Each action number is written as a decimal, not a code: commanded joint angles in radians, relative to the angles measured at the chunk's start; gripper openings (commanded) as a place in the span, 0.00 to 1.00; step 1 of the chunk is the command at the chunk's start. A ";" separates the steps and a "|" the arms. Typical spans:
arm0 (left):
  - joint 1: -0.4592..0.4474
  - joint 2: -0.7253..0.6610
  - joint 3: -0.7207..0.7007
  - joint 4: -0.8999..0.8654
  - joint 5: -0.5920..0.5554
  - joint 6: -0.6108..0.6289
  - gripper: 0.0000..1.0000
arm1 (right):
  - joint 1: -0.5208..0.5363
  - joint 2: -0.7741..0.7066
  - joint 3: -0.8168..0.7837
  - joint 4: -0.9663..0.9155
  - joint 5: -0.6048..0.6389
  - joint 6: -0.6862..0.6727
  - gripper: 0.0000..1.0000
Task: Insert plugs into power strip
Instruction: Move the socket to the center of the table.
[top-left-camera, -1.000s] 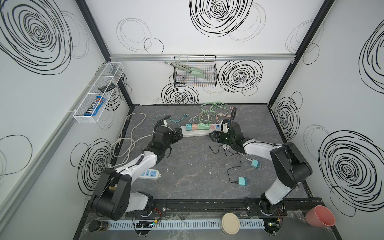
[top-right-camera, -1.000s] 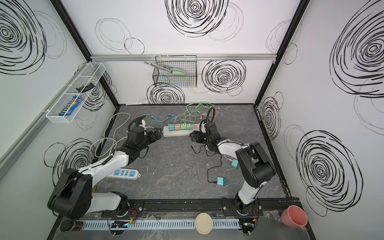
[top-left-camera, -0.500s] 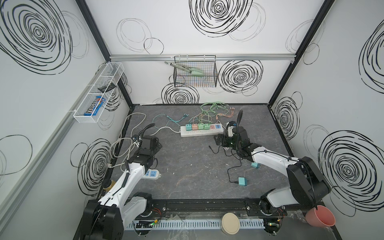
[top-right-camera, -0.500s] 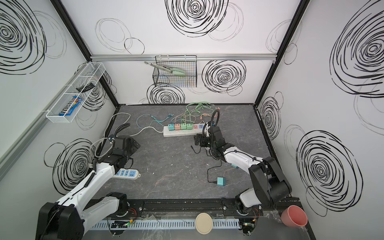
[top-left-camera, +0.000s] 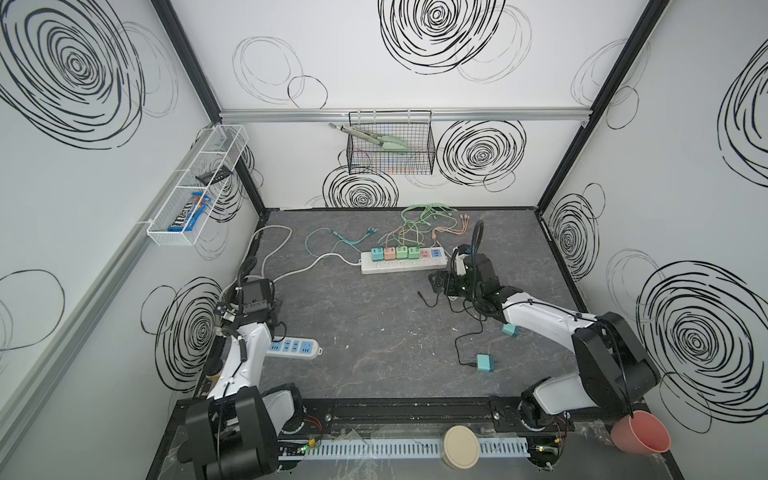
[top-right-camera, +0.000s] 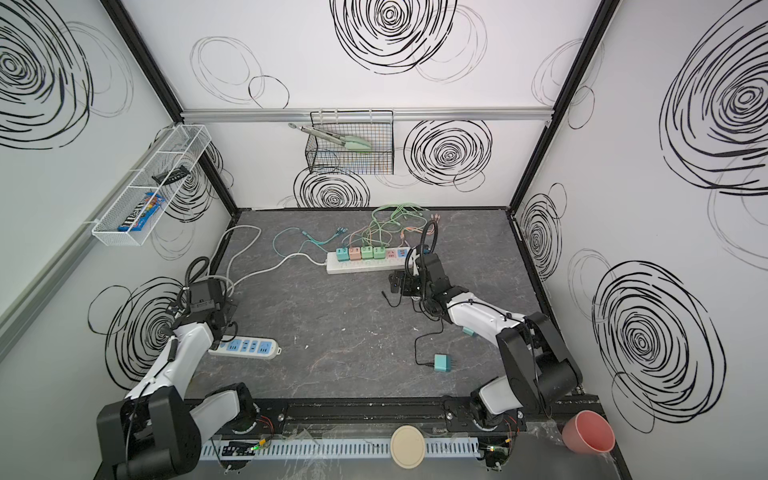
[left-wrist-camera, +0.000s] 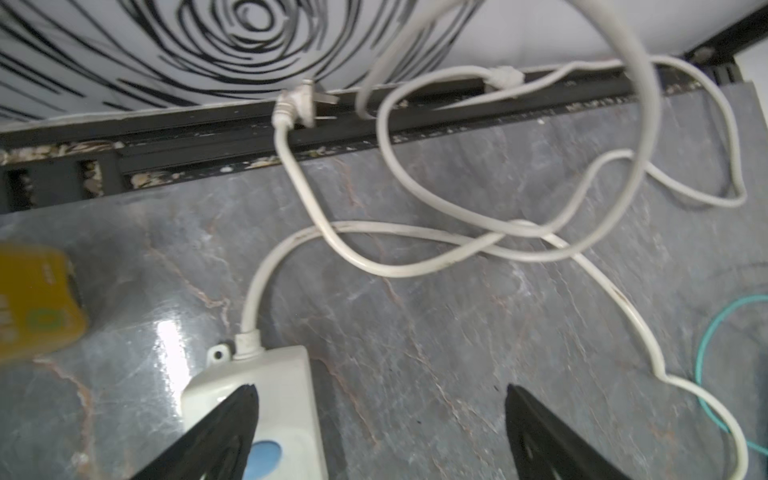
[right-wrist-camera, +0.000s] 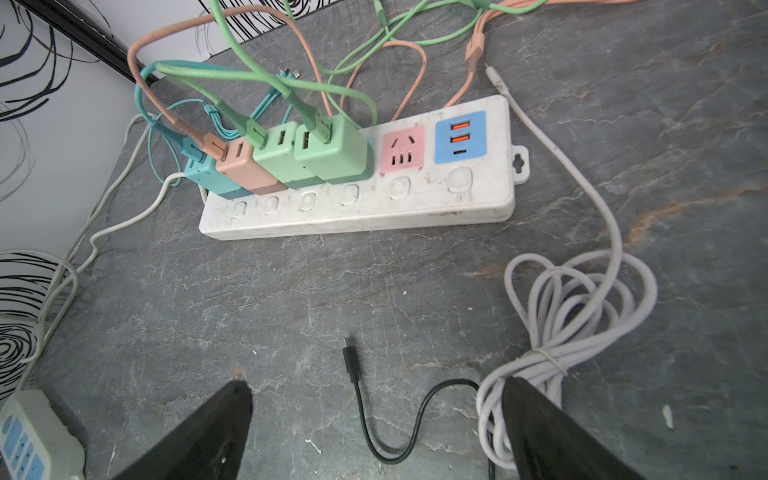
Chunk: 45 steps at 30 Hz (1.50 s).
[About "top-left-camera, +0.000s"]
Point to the black wire wall basket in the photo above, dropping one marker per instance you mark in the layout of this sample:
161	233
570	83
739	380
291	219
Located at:
414	126

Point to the beige round lid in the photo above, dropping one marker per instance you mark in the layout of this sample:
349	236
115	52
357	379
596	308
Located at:
460	448

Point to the white multicolour power strip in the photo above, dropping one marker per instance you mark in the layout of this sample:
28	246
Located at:
432	258

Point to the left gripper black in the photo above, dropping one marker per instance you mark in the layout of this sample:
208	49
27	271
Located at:
272	306

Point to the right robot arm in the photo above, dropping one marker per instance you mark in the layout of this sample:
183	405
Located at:
613	370

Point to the teal charger plug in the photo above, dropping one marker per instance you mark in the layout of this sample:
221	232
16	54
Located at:
377	254

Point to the pink plastic cup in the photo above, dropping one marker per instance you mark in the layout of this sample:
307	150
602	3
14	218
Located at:
641	434

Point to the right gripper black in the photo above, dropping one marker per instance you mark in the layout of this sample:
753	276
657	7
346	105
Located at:
437	284

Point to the white wire wall shelf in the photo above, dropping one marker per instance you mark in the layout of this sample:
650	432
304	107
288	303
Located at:
217	145

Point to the green kitchen tongs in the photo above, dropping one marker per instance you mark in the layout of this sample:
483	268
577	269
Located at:
385	142

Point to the white blue power strip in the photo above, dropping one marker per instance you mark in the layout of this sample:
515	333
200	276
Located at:
295	348

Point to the blue candy packet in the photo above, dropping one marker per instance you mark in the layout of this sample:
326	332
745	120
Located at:
187	217

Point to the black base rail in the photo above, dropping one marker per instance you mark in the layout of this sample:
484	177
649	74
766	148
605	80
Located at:
500	412

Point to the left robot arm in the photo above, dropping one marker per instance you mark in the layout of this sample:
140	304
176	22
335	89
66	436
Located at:
233	432

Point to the yellow liquid bottle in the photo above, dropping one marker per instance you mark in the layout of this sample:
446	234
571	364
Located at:
212	370

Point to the white slotted cable duct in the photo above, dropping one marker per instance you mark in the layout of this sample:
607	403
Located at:
397	449

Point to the black remote control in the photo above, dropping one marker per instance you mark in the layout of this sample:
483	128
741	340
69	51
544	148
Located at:
214	176

